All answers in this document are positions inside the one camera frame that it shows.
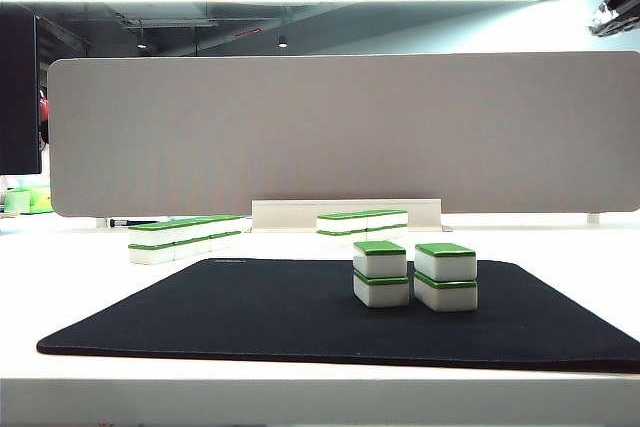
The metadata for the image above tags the beige desk divider panel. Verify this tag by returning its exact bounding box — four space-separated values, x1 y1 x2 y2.
47 50 640 219

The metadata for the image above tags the black fabric table mat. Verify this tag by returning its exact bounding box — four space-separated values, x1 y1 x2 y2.
36 257 640 375

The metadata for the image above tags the red background object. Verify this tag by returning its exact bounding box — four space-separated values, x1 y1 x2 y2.
38 88 52 146

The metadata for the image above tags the lime green box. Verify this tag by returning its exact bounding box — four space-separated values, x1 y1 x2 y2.
28 185 53 213

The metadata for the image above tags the black computer monitor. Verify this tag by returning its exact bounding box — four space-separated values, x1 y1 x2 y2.
0 3 43 176

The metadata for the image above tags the pale green cup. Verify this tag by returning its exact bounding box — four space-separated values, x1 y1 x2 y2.
3 186 31 213

